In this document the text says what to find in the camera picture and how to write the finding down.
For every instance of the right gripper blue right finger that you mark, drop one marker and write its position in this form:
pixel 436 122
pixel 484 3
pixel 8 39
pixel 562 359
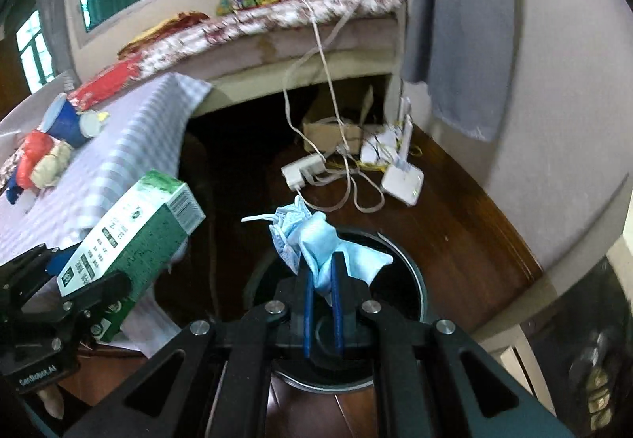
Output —
pixel 338 260

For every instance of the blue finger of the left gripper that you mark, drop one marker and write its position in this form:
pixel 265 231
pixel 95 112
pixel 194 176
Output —
pixel 58 259

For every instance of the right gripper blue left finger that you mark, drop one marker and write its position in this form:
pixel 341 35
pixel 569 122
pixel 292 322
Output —
pixel 309 285

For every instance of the beige paper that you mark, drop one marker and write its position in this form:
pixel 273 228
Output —
pixel 48 171

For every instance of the green white carton box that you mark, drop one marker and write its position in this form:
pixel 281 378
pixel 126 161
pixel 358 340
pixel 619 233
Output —
pixel 138 236

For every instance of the red wrapper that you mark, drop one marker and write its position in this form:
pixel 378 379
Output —
pixel 37 144

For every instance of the blue paper cup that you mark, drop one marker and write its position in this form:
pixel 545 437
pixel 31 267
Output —
pixel 63 122

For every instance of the black round trash bin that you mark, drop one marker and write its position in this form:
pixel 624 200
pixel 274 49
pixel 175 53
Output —
pixel 326 348

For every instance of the white power strip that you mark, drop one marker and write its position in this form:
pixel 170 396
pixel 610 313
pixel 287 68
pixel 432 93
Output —
pixel 297 173

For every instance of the white router box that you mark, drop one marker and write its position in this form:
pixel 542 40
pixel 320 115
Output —
pixel 403 182

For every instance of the white antenna router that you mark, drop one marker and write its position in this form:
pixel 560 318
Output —
pixel 389 144

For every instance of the brown cardboard box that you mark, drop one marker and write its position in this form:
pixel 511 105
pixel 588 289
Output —
pixel 321 127

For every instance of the checkered bed sheet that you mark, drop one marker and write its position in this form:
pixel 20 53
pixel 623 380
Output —
pixel 144 132

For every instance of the grey hanging cloth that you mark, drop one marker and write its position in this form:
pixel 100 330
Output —
pixel 463 51

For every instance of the floral window seat cushion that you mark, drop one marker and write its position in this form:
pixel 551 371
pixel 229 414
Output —
pixel 193 40

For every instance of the red folded cloth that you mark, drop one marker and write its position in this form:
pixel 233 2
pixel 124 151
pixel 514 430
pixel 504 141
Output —
pixel 164 28

